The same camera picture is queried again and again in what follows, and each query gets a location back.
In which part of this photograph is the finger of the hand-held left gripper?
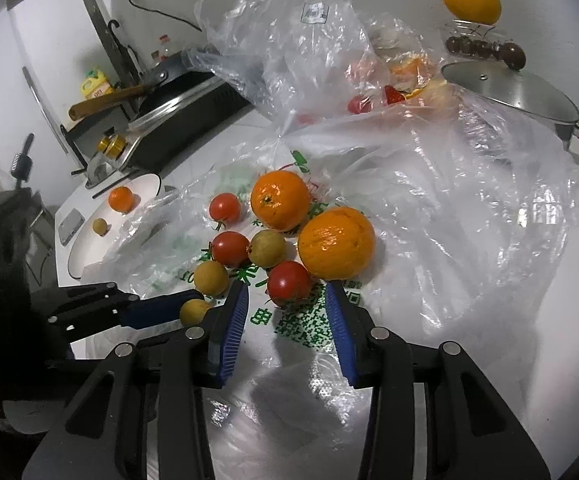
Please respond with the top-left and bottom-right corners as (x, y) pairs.
(32, 282), (205, 343)

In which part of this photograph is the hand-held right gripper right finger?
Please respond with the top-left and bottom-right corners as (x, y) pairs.
(324, 280), (553, 480)

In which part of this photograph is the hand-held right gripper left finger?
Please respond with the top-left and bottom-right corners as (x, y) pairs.
(22, 280), (250, 480)

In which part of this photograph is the red cherry tomato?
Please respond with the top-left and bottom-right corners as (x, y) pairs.
(267, 260), (313, 308)
(211, 231), (250, 268)
(208, 192), (242, 224)

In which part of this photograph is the white round plate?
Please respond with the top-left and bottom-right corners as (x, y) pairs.
(67, 172), (165, 281)

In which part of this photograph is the large orange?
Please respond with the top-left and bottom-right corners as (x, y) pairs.
(297, 206), (376, 281)

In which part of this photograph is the green printed plastic bag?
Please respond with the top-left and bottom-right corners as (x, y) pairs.
(82, 95), (579, 480)

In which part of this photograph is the grey smartphone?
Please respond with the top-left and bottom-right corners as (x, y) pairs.
(57, 208), (86, 247)

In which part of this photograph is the small orange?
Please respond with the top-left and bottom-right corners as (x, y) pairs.
(108, 186), (135, 213)

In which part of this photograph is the black brush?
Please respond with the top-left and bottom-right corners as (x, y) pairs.
(12, 132), (35, 191)

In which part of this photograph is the black chopstick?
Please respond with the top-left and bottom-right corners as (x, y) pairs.
(92, 180), (130, 199)

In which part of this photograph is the medium orange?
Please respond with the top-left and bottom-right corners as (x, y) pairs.
(250, 170), (313, 232)

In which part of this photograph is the induction cooker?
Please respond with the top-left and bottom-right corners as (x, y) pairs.
(67, 72), (253, 176)

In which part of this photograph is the yellow oil bottle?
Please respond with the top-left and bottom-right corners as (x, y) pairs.
(80, 65), (115, 101)

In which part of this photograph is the black hooked utensil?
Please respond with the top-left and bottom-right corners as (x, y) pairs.
(107, 20), (143, 86)

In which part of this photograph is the orange peel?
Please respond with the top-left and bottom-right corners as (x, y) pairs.
(387, 55), (445, 101)

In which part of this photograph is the steel pot lid brown knob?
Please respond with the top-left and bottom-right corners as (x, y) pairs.
(441, 42), (579, 124)

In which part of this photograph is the clear plastic bag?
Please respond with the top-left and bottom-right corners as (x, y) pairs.
(184, 0), (450, 126)

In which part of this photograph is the black wok with wooden handle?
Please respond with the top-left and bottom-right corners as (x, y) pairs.
(68, 55), (215, 122)

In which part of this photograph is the black power cable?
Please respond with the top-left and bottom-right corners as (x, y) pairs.
(128, 0), (205, 33)

